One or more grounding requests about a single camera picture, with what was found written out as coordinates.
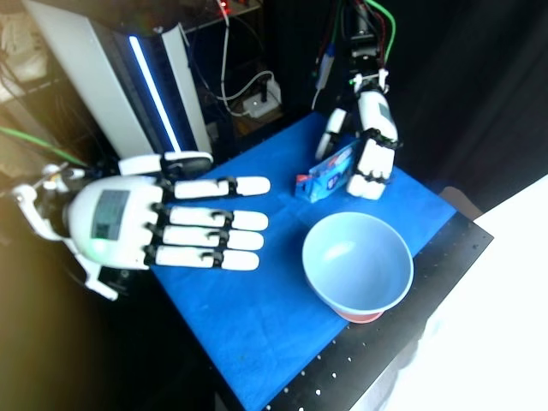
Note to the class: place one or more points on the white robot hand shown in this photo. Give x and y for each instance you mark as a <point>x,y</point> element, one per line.
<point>111,218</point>
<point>377,111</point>

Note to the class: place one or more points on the blue snack packet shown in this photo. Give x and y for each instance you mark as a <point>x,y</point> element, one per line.
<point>325,182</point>

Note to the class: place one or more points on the light blue bowl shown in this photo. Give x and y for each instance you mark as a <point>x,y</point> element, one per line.
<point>355,257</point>

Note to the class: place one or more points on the white power adapter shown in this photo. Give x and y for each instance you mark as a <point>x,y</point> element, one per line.
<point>261,103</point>

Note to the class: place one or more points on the blue table cloth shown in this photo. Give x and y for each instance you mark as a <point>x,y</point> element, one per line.
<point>257,308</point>

